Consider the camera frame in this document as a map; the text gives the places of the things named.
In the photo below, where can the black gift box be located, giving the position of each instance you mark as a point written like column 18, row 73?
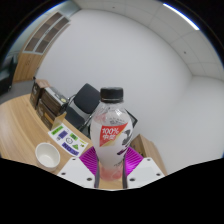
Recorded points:
column 53, row 100

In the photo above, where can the white sticker sheet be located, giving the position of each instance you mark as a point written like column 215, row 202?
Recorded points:
column 66, row 139

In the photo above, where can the black mesh armchair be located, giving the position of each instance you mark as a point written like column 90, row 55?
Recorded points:
column 133, row 120

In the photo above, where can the wooden shelf cabinet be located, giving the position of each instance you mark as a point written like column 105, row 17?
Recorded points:
column 30, row 63

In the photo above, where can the black office chair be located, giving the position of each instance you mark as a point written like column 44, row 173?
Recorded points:
column 85, row 100

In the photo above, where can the white paper cup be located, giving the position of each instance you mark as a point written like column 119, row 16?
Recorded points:
column 47, row 156

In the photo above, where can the black leather sofa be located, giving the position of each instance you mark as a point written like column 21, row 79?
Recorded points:
column 6, row 75

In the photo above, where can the clear bottle with pink drink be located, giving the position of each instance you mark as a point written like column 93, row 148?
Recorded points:
column 111, row 140

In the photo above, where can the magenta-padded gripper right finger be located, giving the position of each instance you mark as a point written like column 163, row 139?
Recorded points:
column 146, row 171

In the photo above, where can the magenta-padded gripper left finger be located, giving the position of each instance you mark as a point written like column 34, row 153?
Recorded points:
column 76, row 171

